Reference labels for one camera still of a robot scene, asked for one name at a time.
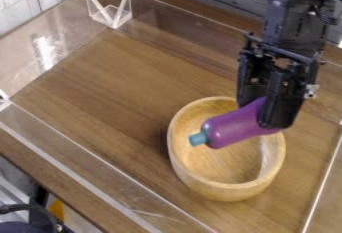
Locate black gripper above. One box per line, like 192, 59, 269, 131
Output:
237, 33, 319, 129

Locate purple toy eggplant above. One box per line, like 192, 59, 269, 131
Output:
188, 97, 281, 149

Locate brown wooden bowl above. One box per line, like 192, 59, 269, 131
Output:
167, 96, 286, 202

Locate dark robot arm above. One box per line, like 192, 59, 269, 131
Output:
237, 0, 342, 130

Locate clear acrylic tray walls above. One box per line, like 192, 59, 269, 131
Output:
0, 0, 342, 233

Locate yellow object under table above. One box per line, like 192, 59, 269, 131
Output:
48, 199, 64, 220

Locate black clamp with screw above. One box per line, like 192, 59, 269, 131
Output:
28, 206, 75, 233

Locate clear acrylic corner bracket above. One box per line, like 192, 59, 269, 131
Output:
86, 0, 132, 29

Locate black cable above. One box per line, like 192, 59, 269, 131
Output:
0, 203, 55, 233

